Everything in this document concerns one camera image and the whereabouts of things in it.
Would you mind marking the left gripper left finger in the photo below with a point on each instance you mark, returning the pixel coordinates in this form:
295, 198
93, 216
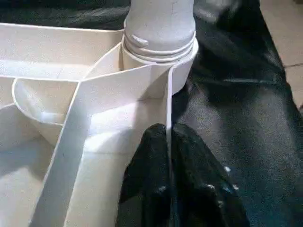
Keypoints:
149, 179

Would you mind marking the white plastic table top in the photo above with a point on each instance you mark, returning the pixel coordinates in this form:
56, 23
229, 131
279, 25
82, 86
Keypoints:
59, 106

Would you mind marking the white plastic table leg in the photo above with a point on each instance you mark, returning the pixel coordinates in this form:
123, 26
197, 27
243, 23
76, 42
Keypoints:
161, 23

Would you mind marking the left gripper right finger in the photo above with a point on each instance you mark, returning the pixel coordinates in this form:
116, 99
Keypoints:
201, 184

